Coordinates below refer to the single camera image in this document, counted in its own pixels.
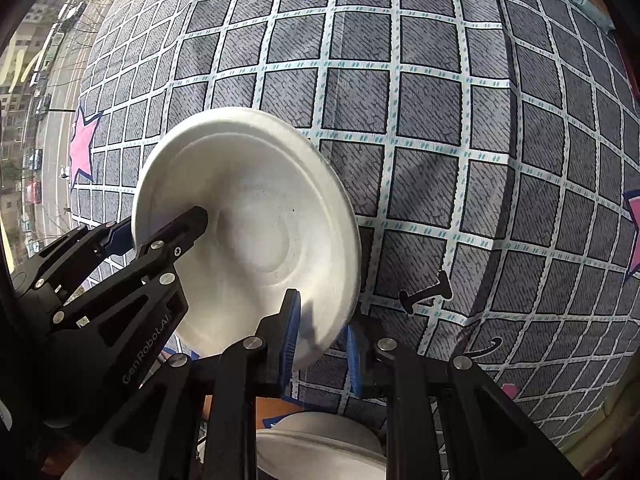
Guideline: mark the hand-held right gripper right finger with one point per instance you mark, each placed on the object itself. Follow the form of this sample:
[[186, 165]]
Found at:
[[356, 360]]

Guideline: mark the white paper bowl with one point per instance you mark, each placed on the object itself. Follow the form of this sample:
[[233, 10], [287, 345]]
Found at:
[[320, 445], [250, 185]]

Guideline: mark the grey checkered star tablecloth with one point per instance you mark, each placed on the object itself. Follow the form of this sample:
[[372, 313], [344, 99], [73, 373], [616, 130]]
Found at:
[[425, 110]]

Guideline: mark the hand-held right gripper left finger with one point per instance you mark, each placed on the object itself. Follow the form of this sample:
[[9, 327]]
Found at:
[[290, 340]]

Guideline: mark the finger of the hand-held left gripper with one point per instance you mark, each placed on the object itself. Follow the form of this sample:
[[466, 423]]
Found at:
[[117, 240], [177, 230]]

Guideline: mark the pale blue tissue packet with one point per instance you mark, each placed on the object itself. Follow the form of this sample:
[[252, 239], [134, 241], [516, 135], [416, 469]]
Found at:
[[590, 2]]

